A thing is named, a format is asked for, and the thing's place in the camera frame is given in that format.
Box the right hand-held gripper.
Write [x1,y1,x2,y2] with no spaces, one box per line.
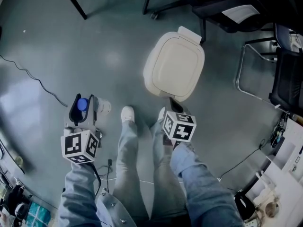
[161,97,197,143]

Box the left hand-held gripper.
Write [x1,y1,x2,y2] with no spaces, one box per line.
[61,93,100,164]

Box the clear plastic bottle trash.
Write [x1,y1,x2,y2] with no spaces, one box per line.
[77,96,112,116]

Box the white lidded trash bin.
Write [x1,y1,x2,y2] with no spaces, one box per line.
[143,26,205,103]

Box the person's right forearm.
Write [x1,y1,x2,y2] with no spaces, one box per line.
[169,141,245,227]

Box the person's left forearm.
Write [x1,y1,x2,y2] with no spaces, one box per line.
[58,161,100,227]

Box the person's white right shoe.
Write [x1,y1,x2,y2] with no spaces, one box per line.
[157,106,167,122]

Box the person's white shoe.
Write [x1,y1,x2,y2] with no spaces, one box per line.
[121,106,135,123]
[157,106,167,122]

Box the person's white left shoe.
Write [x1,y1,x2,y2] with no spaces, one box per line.
[121,106,135,123]

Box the person's right leg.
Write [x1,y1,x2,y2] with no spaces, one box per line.
[149,119,190,218]

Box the person's leg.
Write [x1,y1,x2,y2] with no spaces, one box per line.
[149,119,190,218]
[112,120,150,222]

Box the person's left leg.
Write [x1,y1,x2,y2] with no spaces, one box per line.
[112,120,150,222]

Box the person's grey jacket front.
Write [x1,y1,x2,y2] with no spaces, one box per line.
[95,189,138,227]

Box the black chair with casters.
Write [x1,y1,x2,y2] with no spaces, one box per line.
[142,0,277,44]

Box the black table leg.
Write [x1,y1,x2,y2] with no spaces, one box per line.
[59,0,88,21]

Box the white paper sheet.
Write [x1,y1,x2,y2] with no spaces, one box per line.
[221,4,261,24]

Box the teal patterned cloth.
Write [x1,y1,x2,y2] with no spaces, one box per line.
[25,201,52,227]

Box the white desk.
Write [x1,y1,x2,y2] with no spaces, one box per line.
[243,116,303,227]

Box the blue chair back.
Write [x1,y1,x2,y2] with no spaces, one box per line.
[274,23,303,54]

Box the black charger with cable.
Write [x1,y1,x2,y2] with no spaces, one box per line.
[96,158,113,177]

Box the long black floor cable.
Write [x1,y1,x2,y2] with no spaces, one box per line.
[0,55,69,108]

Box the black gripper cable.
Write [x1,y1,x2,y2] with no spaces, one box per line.
[88,162,102,197]

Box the black cable with plug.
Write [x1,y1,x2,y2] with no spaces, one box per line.
[217,138,273,182]

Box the black mesh chrome-frame chair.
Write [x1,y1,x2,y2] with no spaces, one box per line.
[234,43,303,114]

